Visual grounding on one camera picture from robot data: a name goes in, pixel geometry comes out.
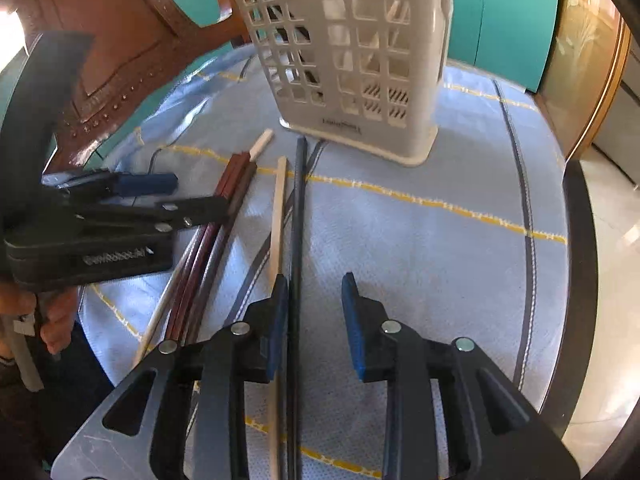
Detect cream chopstick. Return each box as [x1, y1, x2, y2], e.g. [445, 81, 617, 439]
[268, 156, 288, 480]

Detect red-brown chopstick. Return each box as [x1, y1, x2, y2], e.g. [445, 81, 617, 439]
[165, 152, 250, 342]

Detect dark brown chopstick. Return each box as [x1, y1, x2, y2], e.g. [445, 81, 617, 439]
[181, 162, 257, 344]

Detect white chopstick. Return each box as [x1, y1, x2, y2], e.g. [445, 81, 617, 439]
[132, 128, 273, 366]

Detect black chopstick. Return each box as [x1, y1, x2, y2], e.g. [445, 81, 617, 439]
[285, 136, 308, 479]

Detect teal lower kitchen cabinets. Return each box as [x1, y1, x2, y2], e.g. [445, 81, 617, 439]
[175, 0, 558, 90]

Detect person's left hand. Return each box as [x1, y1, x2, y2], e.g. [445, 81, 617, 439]
[1, 282, 78, 356]

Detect blue checked tablecloth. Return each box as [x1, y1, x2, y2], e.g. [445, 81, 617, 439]
[103, 49, 568, 479]

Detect carved brown wooden chair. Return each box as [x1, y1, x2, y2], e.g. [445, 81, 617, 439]
[16, 0, 248, 172]

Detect white plastic utensil basket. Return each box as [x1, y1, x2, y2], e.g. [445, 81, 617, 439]
[236, 0, 454, 167]

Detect wooden framed glass door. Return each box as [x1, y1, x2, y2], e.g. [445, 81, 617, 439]
[536, 0, 631, 160]

